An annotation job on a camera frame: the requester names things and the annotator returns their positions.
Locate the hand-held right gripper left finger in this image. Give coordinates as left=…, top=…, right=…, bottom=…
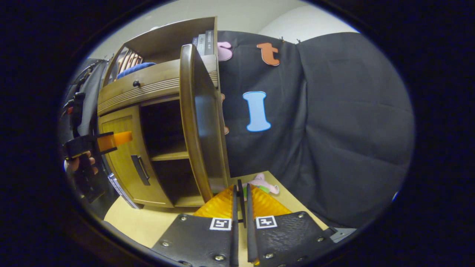
left=151, top=185, right=240, bottom=267

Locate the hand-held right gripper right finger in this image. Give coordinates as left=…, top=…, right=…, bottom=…
left=246, top=184, right=336, bottom=267

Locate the wooden cabinet door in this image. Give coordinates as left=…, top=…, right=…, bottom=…
left=180, top=44, right=230, bottom=204
left=98, top=106, right=175, bottom=208

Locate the black door handle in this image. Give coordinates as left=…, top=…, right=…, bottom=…
left=131, top=155, right=151, bottom=186

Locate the wooden double-door shoe cabinet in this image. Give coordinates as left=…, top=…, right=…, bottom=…
left=97, top=16, right=230, bottom=208

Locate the pink and green plush toy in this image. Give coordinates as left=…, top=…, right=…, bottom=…
left=243, top=173, right=279, bottom=201

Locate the wooden inner shelf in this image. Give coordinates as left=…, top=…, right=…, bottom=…
left=150, top=148, right=190, bottom=162

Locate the wooden ribbed drawer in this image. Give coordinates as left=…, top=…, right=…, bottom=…
left=97, top=56, right=219, bottom=116

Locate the blue towel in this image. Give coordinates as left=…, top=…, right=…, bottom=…
left=116, top=62, right=157, bottom=79

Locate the black backdrop cloth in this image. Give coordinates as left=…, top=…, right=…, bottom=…
left=59, top=30, right=415, bottom=228

